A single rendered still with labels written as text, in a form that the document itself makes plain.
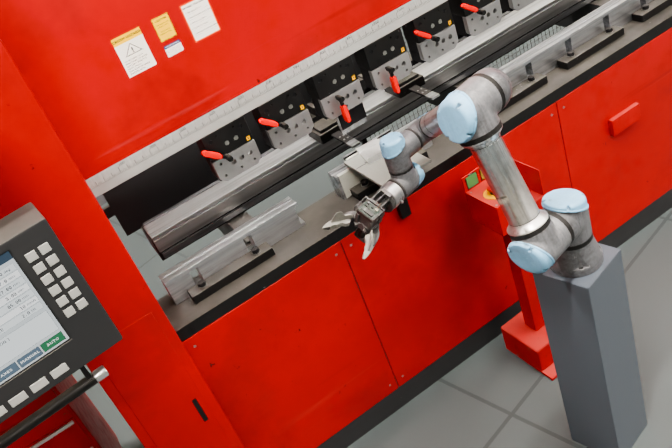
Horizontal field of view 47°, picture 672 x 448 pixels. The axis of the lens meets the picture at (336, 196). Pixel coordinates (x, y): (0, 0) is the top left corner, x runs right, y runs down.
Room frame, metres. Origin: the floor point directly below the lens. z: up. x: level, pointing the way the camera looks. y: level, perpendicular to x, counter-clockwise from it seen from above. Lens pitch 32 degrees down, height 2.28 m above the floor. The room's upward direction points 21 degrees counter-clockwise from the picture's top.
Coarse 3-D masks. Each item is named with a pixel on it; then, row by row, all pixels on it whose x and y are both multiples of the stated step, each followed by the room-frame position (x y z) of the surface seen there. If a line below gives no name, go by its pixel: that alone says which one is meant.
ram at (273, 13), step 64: (0, 0) 2.01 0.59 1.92; (64, 0) 2.05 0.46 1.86; (128, 0) 2.10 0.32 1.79; (256, 0) 2.22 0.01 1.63; (320, 0) 2.28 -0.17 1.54; (384, 0) 2.35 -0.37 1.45; (64, 64) 2.03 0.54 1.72; (192, 64) 2.13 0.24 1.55; (256, 64) 2.19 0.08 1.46; (320, 64) 2.25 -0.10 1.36; (64, 128) 2.00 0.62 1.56; (128, 128) 2.05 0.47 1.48
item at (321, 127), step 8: (320, 120) 2.56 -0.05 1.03; (328, 120) 2.53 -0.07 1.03; (336, 120) 2.51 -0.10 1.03; (320, 128) 2.49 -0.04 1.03; (328, 128) 2.49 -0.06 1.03; (336, 128) 2.49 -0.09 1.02; (312, 136) 2.53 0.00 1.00; (320, 136) 2.46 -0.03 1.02; (328, 136) 2.47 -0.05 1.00; (336, 136) 2.45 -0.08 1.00; (344, 136) 2.43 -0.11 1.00; (352, 144) 2.35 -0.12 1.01
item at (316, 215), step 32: (640, 32) 2.58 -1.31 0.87; (576, 64) 2.53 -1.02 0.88; (608, 64) 2.50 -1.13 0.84; (544, 96) 2.40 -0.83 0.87; (512, 128) 2.34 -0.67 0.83; (448, 160) 2.24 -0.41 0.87; (320, 224) 2.15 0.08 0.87; (352, 224) 2.11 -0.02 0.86; (288, 256) 2.04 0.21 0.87; (224, 288) 2.01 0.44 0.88; (256, 288) 1.98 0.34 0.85; (192, 320) 1.91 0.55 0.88
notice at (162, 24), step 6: (156, 18) 2.12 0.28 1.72; (162, 18) 2.12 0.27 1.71; (168, 18) 2.13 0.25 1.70; (156, 24) 2.12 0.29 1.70; (162, 24) 2.12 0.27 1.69; (168, 24) 2.13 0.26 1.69; (156, 30) 2.11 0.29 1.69; (162, 30) 2.12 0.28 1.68; (168, 30) 2.12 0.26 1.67; (174, 30) 2.13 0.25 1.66; (162, 36) 2.12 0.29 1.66; (168, 36) 2.12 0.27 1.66
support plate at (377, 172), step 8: (352, 160) 2.25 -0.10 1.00; (360, 160) 2.23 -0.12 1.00; (384, 160) 2.18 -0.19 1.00; (416, 160) 2.10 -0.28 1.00; (424, 160) 2.09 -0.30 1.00; (352, 168) 2.21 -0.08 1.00; (360, 168) 2.19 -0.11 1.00; (368, 168) 2.17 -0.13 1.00; (376, 168) 2.15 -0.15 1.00; (384, 168) 2.13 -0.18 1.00; (368, 176) 2.12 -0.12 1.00; (376, 176) 2.10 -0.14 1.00; (384, 176) 2.08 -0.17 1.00
